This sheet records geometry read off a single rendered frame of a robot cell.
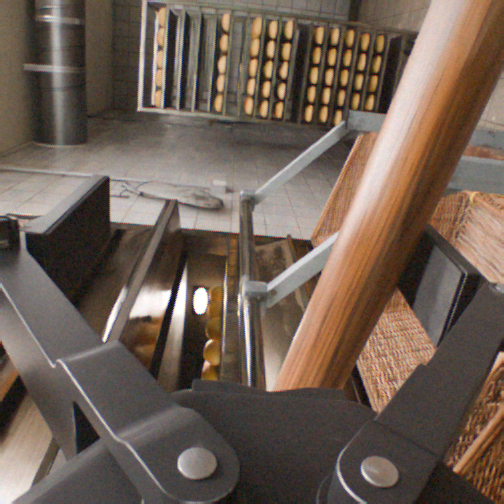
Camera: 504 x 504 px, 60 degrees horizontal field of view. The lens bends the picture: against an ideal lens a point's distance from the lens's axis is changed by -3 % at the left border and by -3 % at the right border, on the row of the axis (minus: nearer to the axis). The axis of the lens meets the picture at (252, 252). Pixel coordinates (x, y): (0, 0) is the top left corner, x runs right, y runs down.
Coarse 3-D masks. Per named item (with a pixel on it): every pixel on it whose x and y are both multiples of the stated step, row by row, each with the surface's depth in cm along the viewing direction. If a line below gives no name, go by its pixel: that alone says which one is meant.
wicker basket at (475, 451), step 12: (492, 420) 62; (492, 432) 63; (480, 444) 63; (492, 444) 64; (468, 456) 64; (480, 456) 65; (492, 456) 65; (456, 468) 66; (468, 468) 65; (480, 468) 66; (492, 468) 67; (468, 480) 67; (480, 480) 67; (492, 480) 67; (492, 492) 68
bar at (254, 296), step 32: (352, 128) 101; (480, 128) 104; (480, 160) 57; (256, 192) 108; (448, 192) 59; (320, 256) 62; (256, 288) 64; (288, 288) 64; (256, 320) 58; (256, 352) 52; (256, 384) 46
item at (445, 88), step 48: (432, 0) 14; (480, 0) 12; (432, 48) 13; (480, 48) 13; (432, 96) 14; (480, 96) 14; (384, 144) 15; (432, 144) 14; (384, 192) 15; (432, 192) 15; (336, 240) 18; (384, 240) 16; (336, 288) 18; (384, 288) 17; (336, 336) 18; (288, 384) 20; (336, 384) 20
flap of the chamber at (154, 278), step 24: (168, 216) 153; (168, 240) 148; (144, 264) 119; (168, 264) 145; (144, 288) 111; (168, 288) 142; (120, 312) 97; (144, 312) 109; (120, 336) 89; (144, 336) 107; (144, 360) 105
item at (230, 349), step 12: (228, 252) 168; (228, 264) 158; (228, 276) 150; (228, 288) 142; (228, 300) 135; (228, 312) 129; (228, 324) 124; (228, 336) 118; (228, 348) 113; (228, 360) 109; (228, 372) 105
